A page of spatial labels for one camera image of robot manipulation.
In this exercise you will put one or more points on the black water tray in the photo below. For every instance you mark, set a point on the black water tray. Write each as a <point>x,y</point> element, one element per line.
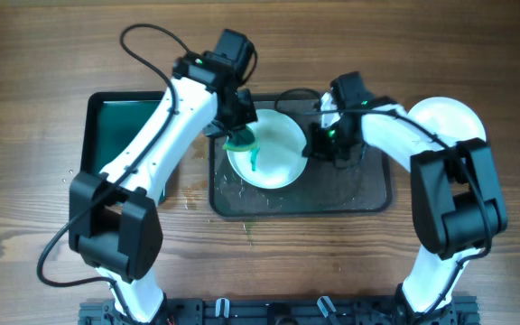
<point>112,122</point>

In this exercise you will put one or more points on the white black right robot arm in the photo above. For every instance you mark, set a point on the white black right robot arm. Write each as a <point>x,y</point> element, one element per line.
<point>457,203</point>

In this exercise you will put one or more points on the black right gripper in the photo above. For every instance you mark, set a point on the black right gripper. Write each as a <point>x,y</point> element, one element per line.
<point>325,147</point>

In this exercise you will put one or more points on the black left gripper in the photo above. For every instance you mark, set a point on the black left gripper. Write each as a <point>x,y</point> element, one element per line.
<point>240,116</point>

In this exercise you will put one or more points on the grey serving tray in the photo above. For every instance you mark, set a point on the grey serving tray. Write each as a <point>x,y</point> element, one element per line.
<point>322,187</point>

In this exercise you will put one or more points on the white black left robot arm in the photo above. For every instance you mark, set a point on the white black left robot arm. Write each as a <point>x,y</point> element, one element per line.
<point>114,224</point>

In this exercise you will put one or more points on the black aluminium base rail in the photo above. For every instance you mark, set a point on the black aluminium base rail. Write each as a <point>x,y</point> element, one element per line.
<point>360,311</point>

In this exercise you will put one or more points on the white plate back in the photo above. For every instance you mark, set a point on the white plate back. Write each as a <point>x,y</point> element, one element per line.
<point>277,160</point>

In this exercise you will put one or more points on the white plate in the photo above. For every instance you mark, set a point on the white plate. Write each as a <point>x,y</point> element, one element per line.
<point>277,160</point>
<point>448,118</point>

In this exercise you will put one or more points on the green yellow sponge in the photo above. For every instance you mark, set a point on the green yellow sponge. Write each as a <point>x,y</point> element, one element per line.
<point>242,140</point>

